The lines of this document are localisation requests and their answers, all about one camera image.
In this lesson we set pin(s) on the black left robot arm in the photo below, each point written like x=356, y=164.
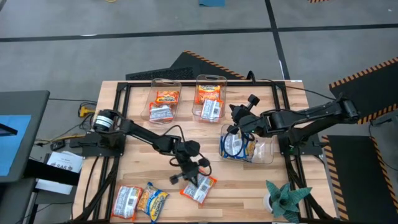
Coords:
x=143, y=133

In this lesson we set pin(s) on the black hazard-striped ramp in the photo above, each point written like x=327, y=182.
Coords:
x=192, y=67

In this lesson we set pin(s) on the black aluminium rig frame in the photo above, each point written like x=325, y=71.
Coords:
x=186, y=84

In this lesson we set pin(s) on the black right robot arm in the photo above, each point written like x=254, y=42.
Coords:
x=311, y=113

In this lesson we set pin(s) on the clear plastic bin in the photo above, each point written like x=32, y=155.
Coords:
x=166, y=87
x=210, y=82
x=267, y=158

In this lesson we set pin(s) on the blue floor mat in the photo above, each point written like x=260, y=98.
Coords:
x=212, y=2

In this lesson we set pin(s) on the black low shelf board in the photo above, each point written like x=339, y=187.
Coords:
x=46, y=177

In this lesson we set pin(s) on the dark grey desk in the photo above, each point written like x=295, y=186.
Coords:
x=37, y=105

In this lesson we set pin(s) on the orange Maruchan ramen pack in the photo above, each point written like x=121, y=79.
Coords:
x=202, y=190
x=126, y=202
x=167, y=97
x=209, y=91

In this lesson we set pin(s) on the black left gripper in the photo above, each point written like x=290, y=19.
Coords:
x=188, y=169

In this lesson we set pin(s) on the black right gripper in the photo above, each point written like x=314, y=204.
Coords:
x=244, y=119

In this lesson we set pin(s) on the white printed paper sheet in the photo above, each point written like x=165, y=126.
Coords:
x=63, y=161

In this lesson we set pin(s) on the green artificial succulent plant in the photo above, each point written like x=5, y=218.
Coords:
x=284, y=199

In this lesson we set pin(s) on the black hazard-striped platform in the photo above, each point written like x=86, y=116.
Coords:
x=357, y=174
x=367, y=93

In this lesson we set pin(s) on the white plant pot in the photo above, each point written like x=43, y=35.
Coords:
x=267, y=202

